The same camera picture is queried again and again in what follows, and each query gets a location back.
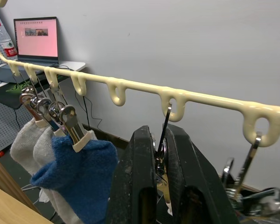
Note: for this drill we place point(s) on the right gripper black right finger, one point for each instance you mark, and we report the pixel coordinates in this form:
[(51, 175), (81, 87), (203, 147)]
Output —
[(196, 182)]

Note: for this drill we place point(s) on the metal hanger clip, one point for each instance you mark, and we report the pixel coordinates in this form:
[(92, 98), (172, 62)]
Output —
[(249, 158), (163, 140), (71, 121), (43, 105), (26, 98)]

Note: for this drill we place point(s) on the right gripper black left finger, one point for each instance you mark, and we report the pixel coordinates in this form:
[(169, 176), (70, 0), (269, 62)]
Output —
[(130, 177)]

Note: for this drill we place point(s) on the clear plastic water bottle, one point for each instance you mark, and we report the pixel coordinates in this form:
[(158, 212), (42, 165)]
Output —
[(8, 46)]

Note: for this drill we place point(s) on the open laptop with pink screen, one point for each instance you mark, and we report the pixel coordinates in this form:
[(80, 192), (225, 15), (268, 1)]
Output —
[(37, 38)]

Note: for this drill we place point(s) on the blue fuzzy sock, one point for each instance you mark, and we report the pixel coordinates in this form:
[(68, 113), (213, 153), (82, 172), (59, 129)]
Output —
[(84, 170)]

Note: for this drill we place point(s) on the light grey sock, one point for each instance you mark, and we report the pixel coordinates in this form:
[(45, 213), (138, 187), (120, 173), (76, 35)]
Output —
[(23, 144), (44, 149)]

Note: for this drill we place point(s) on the cream plastic clip hanger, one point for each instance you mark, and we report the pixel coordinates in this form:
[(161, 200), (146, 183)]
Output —
[(142, 86)]

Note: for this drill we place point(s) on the white desk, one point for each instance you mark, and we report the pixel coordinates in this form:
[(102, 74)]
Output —
[(71, 65)]

